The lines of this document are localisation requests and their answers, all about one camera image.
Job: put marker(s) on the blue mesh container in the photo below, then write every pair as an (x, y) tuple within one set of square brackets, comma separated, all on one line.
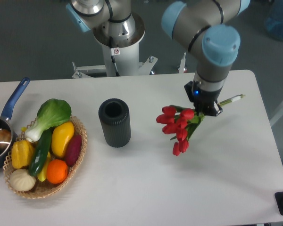
[(274, 21)]

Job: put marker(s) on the dark grey ribbed vase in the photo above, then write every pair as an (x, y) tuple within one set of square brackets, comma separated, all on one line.
[(114, 117)]

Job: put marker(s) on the purple sweet potato toy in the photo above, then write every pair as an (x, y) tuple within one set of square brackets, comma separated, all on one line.
[(73, 150)]

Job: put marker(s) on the orange toy fruit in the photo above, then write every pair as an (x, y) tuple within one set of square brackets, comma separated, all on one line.
[(57, 171)]

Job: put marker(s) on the yellow mango toy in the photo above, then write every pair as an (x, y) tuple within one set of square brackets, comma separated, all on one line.
[(60, 138)]

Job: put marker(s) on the green cucumber toy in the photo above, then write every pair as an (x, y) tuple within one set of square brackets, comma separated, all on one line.
[(40, 155)]

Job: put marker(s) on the yellow bell pepper toy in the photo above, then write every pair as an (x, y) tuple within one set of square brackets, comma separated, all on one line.
[(21, 154)]

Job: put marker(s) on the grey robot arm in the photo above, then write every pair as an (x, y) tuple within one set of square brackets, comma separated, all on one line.
[(201, 30)]

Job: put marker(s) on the blue handled saucepan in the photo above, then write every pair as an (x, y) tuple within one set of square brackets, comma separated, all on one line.
[(6, 115)]

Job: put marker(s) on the red tulip bouquet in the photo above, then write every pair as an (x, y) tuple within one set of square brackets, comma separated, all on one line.
[(182, 123)]

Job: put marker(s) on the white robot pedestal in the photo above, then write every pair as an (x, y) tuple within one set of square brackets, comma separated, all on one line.
[(120, 48)]

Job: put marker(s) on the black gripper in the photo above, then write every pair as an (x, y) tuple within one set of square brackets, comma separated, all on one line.
[(204, 102)]

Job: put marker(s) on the green bok choy toy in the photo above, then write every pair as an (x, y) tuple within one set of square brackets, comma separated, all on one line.
[(52, 113)]

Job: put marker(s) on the yellow banana toy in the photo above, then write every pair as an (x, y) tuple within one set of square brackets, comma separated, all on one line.
[(42, 175)]

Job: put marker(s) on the white steamed bun toy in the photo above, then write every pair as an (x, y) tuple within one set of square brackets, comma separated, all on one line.
[(21, 181)]

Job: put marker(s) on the brown bread toy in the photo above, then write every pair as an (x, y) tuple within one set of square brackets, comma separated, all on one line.
[(5, 138)]

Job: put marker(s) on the woven wicker basket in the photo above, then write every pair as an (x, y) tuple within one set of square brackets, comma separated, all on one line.
[(45, 188)]

